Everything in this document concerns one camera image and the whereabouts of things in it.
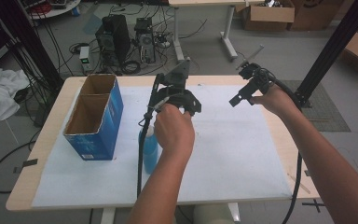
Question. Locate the black tape strip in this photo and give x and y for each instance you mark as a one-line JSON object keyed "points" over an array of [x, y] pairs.
{"points": [[28, 163]]}

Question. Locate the small black computer tower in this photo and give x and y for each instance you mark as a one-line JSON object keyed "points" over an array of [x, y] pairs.
{"points": [[145, 37]]}

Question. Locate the round white table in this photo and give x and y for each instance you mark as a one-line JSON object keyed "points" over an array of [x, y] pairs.
{"points": [[56, 9]]}

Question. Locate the white power device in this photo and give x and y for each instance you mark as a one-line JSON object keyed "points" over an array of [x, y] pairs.
{"points": [[85, 59]]}

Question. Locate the white table mat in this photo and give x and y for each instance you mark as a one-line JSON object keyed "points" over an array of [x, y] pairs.
{"points": [[230, 161]]}

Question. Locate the large brown cardboard box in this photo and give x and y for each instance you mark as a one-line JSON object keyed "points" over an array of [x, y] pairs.
{"points": [[315, 15]]}

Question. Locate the person's left hand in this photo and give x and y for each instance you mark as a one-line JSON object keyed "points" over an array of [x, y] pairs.
{"points": [[174, 127]]}

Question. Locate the light wooden table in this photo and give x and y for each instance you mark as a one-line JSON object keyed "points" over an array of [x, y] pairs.
{"points": [[40, 174]]}

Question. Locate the white desk frame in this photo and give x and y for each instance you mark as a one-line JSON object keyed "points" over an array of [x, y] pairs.
{"points": [[177, 31]]}

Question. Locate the person's right hand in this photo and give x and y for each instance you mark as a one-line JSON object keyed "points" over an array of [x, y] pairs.
{"points": [[275, 99]]}

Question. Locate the black tape cross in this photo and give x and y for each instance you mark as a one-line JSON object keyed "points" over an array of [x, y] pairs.
{"points": [[314, 204]]}

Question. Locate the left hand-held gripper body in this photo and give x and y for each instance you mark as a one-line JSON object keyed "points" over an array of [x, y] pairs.
{"points": [[180, 95]]}

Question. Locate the grey floor mat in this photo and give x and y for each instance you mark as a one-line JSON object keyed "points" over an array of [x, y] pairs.
{"points": [[329, 115]]}

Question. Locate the blue plastic bottle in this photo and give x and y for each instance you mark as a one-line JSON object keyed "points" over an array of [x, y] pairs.
{"points": [[149, 155]]}

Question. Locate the open brown cardboard box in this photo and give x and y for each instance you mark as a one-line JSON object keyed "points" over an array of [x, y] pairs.
{"points": [[268, 15]]}

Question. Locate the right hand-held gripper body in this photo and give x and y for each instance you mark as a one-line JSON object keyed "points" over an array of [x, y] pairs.
{"points": [[256, 77]]}

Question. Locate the blue cardboard box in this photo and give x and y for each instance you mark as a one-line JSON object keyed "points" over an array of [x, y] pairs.
{"points": [[104, 137]]}

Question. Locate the white cylinder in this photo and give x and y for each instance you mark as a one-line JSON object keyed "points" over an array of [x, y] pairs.
{"points": [[213, 214]]}

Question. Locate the black metal stand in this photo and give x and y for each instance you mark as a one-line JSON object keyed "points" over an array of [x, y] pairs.
{"points": [[34, 46], [332, 46]]}

